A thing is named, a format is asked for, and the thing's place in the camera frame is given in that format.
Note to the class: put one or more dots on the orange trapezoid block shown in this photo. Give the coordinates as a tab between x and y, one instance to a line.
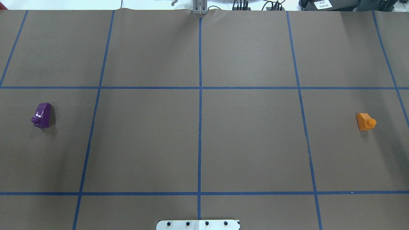
365	122

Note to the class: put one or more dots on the brown paper table mat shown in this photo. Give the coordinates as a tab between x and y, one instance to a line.
244	115

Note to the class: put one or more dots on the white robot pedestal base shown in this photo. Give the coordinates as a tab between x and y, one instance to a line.
212	224

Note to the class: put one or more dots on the purple trapezoid block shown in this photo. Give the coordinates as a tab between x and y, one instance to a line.
42	116

